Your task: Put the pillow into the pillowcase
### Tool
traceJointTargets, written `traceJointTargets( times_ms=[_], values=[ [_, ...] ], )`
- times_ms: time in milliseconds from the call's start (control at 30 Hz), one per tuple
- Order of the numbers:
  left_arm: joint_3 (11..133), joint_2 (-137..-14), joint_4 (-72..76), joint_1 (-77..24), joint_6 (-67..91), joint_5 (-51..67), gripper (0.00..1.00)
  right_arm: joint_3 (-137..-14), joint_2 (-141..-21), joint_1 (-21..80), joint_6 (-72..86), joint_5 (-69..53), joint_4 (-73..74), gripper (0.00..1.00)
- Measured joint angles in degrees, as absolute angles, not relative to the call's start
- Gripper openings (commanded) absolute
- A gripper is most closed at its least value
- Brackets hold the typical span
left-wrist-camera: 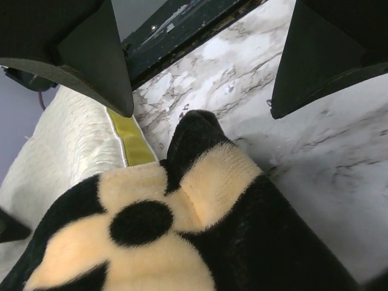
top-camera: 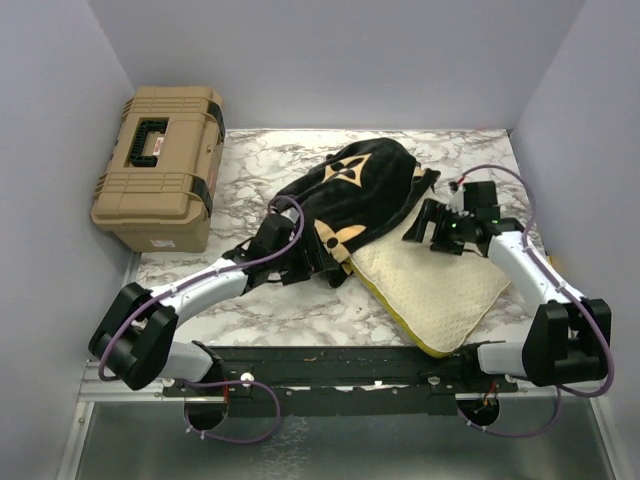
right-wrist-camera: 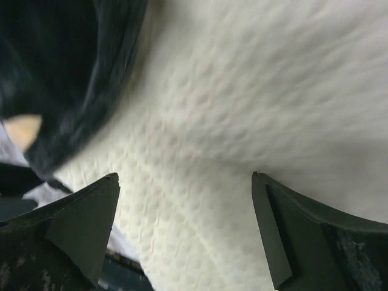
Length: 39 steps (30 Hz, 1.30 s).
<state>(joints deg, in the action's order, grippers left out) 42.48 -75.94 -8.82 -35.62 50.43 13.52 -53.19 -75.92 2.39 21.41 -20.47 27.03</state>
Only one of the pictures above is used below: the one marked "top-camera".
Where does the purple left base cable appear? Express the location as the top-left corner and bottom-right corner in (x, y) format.
(182, 379), (281, 445)

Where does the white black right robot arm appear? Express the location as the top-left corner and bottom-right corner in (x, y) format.
(403, 181), (612, 391)

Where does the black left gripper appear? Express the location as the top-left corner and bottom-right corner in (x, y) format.
(270, 227), (338, 285)

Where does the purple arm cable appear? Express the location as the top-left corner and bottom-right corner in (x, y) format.
(97, 194), (306, 382)
(457, 164), (615, 399)

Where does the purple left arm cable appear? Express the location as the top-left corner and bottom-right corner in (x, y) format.
(97, 194), (306, 382)

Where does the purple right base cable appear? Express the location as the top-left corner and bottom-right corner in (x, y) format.
(457, 384), (564, 439)

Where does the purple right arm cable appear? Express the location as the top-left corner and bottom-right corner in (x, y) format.
(457, 164), (615, 399)

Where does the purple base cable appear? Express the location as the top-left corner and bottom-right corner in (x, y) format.
(182, 379), (281, 445)
(457, 384), (564, 439)

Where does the white pillow yellow edge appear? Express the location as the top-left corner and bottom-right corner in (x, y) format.
(349, 207), (510, 358)

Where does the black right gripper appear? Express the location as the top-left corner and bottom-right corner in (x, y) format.
(403, 197), (475, 255)

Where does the tan plastic tool case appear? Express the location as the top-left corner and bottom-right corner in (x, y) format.
(91, 86), (226, 253)

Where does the black mounting rail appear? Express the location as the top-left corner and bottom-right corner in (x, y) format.
(163, 346), (517, 417)

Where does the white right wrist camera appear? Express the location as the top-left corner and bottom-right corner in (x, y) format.
(447, 181), (469, 216)

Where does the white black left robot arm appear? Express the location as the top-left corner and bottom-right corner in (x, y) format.
(88, 213), (325, 395)

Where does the black yellow flower pillowcase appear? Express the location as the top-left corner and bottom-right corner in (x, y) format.
(278, 138), (441, 288)

